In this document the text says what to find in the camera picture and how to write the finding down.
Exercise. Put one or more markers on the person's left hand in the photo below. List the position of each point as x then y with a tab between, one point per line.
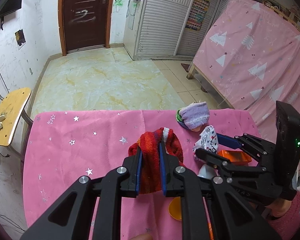
141	237

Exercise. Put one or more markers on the dark brown door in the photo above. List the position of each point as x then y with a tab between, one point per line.
86	12

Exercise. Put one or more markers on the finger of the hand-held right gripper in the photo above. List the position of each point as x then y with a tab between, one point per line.
210	157
228	142

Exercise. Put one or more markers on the pale blue plastic object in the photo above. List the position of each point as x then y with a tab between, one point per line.
207	172

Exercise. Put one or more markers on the pink tree print curtain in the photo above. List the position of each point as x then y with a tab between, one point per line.
252	62

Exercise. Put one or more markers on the dark floor mat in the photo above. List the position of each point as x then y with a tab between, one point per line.
185	66

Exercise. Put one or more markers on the orange plastic lid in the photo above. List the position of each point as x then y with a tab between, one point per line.
175	208

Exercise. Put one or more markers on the pink star tablecloth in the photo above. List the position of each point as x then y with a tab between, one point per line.
77	160

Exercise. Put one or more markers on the colourful grid poster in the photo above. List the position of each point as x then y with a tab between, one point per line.
197	13

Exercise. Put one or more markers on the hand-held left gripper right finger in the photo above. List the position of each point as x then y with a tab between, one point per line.
163	172

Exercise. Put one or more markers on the orange cardboard box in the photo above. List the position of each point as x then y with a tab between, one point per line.
236	156

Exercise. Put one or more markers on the green blue sock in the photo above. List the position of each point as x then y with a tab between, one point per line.
178	117

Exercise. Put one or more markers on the purple fuzzy sock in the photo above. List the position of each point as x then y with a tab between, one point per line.
196	115

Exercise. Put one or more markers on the red knit sock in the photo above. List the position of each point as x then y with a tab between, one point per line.
151	160

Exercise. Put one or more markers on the white slatted wardrobe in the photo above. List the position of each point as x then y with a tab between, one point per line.
162	17

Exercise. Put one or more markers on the person's right forearm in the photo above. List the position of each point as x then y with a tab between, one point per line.
287	212

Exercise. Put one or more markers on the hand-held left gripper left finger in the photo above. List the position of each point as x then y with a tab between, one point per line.
139	172

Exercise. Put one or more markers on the open wall junction box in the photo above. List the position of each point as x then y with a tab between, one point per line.
20	37

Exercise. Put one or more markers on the wooden bed frame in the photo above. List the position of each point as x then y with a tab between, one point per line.
190	72

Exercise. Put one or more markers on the white cartoon print sock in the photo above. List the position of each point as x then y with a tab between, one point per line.
206	140

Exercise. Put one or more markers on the yellow wooden chair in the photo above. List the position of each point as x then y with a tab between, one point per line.
11	115

